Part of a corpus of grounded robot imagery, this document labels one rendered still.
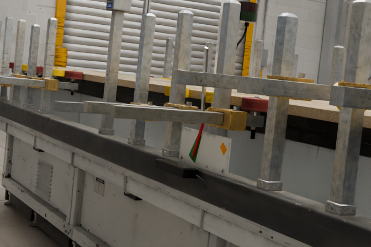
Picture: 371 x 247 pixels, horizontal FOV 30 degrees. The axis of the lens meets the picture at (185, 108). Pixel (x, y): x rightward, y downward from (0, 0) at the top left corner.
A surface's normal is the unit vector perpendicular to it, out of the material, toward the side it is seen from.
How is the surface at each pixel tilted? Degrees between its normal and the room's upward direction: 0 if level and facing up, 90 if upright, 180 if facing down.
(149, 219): 90
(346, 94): 90
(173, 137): 90
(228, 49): 90
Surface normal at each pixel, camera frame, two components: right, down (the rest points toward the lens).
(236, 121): 0.48, 0.10
